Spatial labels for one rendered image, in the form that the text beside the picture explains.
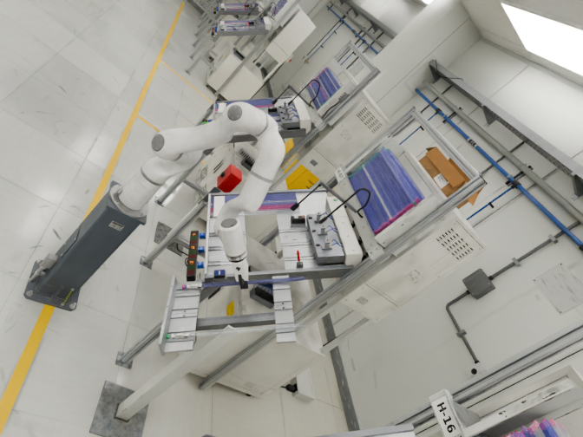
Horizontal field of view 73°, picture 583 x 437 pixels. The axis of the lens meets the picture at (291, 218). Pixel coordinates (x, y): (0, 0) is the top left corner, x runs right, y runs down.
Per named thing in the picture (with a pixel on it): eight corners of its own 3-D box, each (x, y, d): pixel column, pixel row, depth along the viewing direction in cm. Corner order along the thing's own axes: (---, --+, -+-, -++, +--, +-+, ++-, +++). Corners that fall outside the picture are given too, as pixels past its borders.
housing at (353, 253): (343, 275, 197) (346, 254, 189) (324, 216, 236) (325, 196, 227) (358, 274, 198) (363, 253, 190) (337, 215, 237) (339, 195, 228)
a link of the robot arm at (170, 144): (176, 166, 175) (147, 160, 161) (173, 140, 177) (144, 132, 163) (271, 134, 151) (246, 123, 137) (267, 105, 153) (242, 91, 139)
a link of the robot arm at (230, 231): (219, 247, 157) (231, 259, 151) (212, 221, 149) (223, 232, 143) (239, 238, 160) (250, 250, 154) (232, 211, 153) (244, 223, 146)
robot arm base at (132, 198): (107, 205, 169) (131, 177, 163) (112, 179, 183) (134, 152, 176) (147, 224, 181) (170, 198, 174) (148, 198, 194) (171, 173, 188)
